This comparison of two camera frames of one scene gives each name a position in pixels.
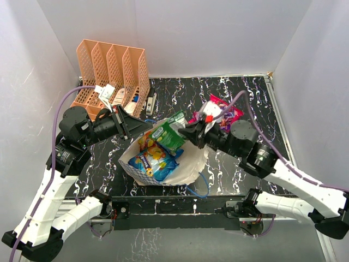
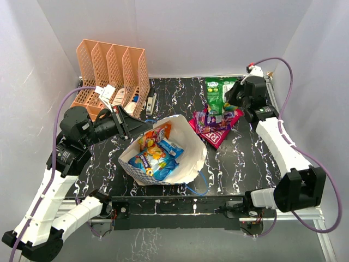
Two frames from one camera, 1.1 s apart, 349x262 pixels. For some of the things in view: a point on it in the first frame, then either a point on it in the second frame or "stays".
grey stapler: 150,103 stays
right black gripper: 198,133 to 230,95
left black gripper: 127,125 stays
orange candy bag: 145,142 stays
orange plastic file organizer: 99,64 stays
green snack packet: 168,134 to 216,88
